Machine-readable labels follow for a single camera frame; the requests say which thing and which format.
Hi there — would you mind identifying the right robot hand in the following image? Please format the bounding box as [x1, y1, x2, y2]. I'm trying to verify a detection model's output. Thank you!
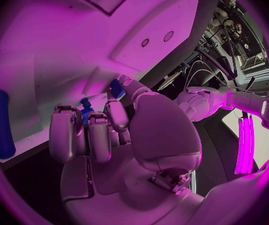
[48, 74, 206, 225]

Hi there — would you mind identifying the blue block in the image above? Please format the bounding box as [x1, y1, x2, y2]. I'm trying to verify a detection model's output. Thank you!
[108, 79, 127, 99]

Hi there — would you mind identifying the blue peg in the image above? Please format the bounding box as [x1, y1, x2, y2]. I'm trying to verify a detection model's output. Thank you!
[79, 97, 94, 127]

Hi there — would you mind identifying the white task board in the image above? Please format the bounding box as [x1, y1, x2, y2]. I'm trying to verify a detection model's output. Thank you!
[0, 0, 202, 167]

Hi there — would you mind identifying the long blue cylinder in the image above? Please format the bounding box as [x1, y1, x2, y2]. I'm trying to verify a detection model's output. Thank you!
[0, 89, 17, 160]

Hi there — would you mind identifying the white cable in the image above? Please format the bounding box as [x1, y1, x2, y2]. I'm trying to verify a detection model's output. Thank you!
[188, 60, 234, 89]
[185, 69, 227, 89]

